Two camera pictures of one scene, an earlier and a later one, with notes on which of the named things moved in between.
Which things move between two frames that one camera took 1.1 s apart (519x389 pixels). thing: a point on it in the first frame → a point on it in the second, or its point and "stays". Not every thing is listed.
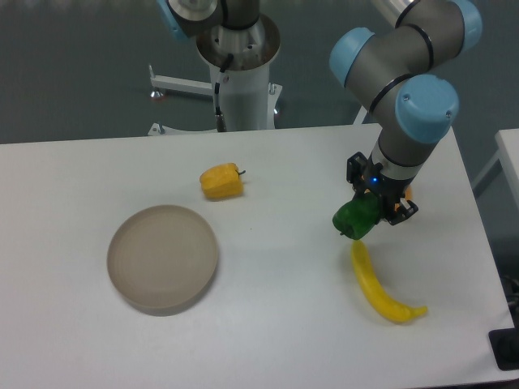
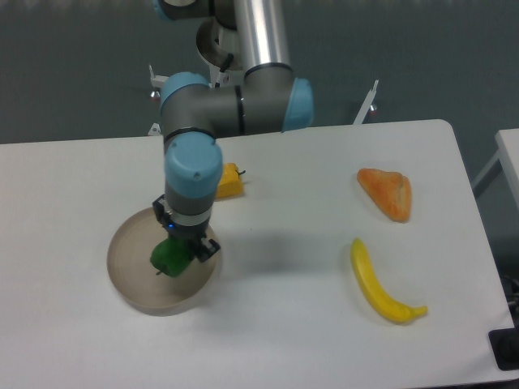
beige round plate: x=160 y=258 stays
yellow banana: x=379 y=296 stays
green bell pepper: x=355 y=217 → x=172 y=256
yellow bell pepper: x=222 y=182 stays
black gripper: x=388 y=190 → x=193 y=236
